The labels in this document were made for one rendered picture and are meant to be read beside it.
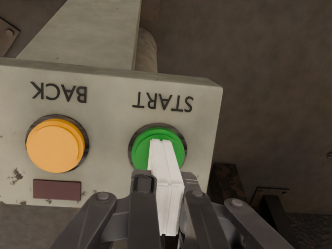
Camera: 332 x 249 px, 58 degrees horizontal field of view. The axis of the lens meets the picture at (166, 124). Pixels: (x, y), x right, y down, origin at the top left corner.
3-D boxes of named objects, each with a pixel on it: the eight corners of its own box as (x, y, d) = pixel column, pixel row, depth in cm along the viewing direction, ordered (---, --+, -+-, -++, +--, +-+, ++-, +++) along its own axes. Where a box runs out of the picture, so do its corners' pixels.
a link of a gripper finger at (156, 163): (163, 236, 16) (149, 236, 15) (156, 177, 22) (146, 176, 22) (170, 184, 15) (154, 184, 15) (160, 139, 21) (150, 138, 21)
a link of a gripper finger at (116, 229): (152, 246, 14) (85, 243, 13) (149, 191, 18) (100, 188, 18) (155, 217, 13) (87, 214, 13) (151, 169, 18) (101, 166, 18)
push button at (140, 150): (179, 172, 25) (181, 182, 23) (130, 169, 24) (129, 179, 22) (185, 126, 24) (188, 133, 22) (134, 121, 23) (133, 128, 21)
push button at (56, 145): (86, 166, 24) (81, 176, 22) (33, 162, 23) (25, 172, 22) (87, 117, 23) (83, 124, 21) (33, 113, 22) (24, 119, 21)
